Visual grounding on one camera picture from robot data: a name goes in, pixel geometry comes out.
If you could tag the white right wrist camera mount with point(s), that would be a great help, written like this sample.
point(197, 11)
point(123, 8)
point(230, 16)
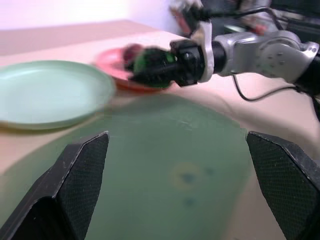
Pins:
point(206, 45)

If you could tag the dark red round item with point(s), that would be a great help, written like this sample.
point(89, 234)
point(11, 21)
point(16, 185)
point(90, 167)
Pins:
point(131, 52)

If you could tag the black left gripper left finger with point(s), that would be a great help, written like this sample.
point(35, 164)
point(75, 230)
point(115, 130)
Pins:
point(75, 180)

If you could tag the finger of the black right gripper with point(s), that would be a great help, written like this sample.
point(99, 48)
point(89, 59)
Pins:
point(156, 55)
point(152, 77)

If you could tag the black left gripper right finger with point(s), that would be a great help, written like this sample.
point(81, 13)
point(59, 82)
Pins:
point(282, 180)

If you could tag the dark background equipment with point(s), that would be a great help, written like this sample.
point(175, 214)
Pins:
point(297, 17)

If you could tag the green round item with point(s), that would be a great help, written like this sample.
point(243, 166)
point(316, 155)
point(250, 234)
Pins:
point(140, 62)

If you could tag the red plate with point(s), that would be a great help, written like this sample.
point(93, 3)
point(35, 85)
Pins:
point(110, 60)

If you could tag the dark green plate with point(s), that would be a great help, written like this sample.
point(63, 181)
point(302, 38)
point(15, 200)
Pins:
point(150, 160)

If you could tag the light green plate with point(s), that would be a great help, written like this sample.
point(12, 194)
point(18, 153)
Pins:
point(47, 92)

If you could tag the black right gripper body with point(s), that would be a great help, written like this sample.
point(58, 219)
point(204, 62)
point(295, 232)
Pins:
point(189, 62)

